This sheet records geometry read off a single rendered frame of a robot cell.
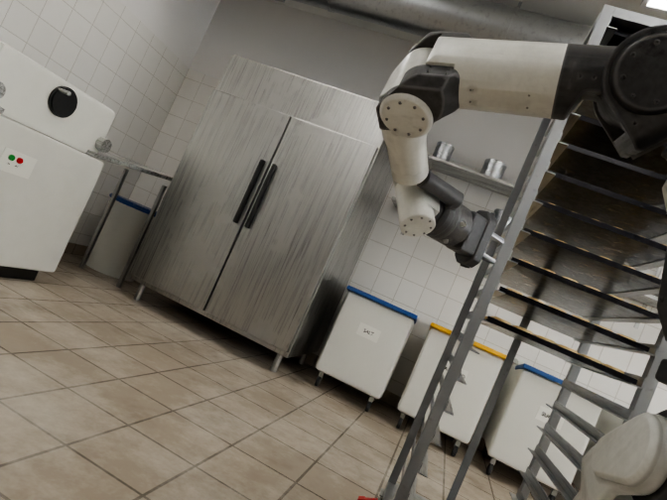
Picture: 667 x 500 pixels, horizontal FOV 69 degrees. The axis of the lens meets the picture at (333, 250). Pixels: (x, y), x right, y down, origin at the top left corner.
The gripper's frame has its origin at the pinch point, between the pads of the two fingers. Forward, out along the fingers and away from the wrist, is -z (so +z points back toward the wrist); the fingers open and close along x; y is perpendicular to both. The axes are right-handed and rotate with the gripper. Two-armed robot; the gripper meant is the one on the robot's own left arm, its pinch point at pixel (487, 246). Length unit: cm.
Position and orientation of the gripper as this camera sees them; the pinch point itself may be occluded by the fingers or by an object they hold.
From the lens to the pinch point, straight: 109.3
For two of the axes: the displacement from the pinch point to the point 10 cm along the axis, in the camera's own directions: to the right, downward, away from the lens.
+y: -4.9, -1.8, 8.5
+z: -7.7, -3.7, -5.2
